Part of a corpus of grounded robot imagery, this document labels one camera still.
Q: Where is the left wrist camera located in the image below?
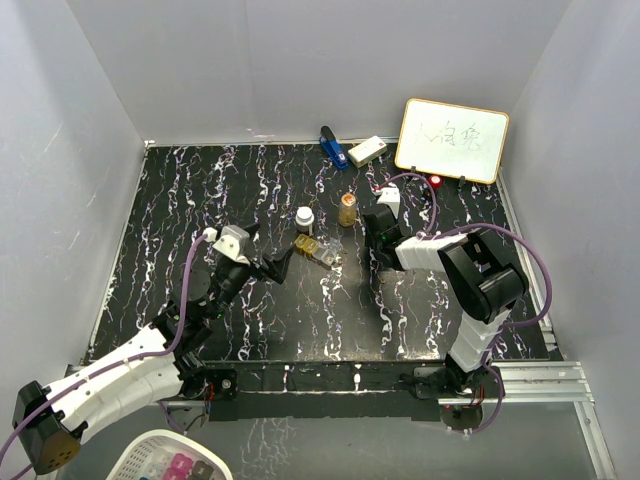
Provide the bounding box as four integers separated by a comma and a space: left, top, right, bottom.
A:
203, 225, 250, 265

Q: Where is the white green small box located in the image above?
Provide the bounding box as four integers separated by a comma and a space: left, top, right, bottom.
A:
348, 136, 387, 168

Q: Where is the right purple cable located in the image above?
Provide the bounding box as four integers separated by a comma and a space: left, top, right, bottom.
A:
379, 172, 554, 371

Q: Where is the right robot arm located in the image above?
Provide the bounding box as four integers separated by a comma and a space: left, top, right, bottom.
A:
363, 205, 529, 398

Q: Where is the purple cable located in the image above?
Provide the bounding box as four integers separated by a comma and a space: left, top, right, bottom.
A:
379, 172, 554, 371
0, 232, 214, 476

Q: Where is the white cap pill bottle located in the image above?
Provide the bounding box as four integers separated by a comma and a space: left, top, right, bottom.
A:
295, 206, 315, 236

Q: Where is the small whiteboard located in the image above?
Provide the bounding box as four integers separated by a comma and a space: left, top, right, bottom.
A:
394, 98, 510, 184

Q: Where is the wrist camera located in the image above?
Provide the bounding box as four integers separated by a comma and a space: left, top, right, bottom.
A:
374, 185, 401, 219
203, 225, 250, 265

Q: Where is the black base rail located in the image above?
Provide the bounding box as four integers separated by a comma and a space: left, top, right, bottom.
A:
199, 358, 506, 424

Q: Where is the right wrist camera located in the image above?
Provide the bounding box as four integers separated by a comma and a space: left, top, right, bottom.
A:
374, 185, 401, 219

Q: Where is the blue black stapler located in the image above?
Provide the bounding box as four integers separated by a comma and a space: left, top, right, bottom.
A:
319, 125, 348, 170

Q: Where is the red emergency stop button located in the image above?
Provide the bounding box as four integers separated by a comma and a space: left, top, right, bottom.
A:
429, 175, 443, 190

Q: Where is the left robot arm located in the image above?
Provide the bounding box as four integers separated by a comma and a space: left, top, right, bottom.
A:
1, 223, 293, 476

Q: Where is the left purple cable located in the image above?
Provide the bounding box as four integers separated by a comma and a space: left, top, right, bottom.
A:
0, 232, 214, 476

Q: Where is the white plastic basket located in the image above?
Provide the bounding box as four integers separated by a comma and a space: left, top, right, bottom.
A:
107, 429, 233, 479

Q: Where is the clear jar of yellow capsules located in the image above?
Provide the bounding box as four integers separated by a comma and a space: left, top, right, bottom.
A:
338, 193, 358, 227

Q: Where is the yellow clear weekly pill organizer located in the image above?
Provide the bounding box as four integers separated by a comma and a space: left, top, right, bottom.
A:
294, 234, 339, 268

